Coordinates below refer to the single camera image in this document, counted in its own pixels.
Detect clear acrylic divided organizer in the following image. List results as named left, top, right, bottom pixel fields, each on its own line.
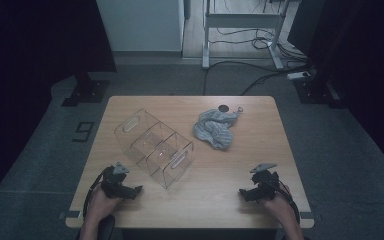
left=114, top=108, right=195, bottom=190

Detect white cabinet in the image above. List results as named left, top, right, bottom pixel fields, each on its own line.
left=95, top=0, right=185, bottom=53

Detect black stand base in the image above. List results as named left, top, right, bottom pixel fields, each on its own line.
left=61, top=71, right=110, bottom=108
left=293, top=78, right=344, bottom=108

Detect dark curtain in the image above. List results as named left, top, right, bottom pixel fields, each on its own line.
left=288, top=0, right=384, bottom=181
left=0, top=0, right=117, bottom=214

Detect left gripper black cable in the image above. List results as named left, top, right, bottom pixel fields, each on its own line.
left=82, top=166, right=113, bottom=219

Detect person's dark clothed leg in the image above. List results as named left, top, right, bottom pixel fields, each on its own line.
left=94, top=214, right=116, bottom=240

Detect tangled black cables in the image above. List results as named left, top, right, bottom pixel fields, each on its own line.
left=209, top=28, right=309, bottom=64

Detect black floor cable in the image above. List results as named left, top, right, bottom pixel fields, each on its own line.
left=202, top=60, right=278, bottom=97
left=239, top=64, right=311, bottom=97

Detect white power strip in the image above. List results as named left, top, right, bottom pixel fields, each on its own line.
left=286, top=71, right=311, bottom=81

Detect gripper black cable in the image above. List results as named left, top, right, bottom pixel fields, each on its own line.
left=278, top=179, right=301, bottom=224
left=82, top=166, right=113, bottom=219

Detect person's left hand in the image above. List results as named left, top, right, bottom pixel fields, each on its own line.
left=86, top=186, right=123, bottom=223

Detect person's right hand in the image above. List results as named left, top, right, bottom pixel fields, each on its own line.
left=263, top=186, right=298, bottom=223

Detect grey knitted garment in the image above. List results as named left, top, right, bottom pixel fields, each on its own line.
left=193, top=105, right=244, bottom=151

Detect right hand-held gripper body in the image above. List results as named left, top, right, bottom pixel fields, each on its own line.
left=249, top=162, right=281, bottom=201

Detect white desk frame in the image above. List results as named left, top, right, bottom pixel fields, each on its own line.
left=202, top=0, right=291, bottom=70

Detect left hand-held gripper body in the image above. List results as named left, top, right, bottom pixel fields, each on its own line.
left=100, top=162, right=133, bottom=200

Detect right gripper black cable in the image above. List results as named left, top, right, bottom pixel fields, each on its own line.
left=278, top=179, right=301, bottom=224

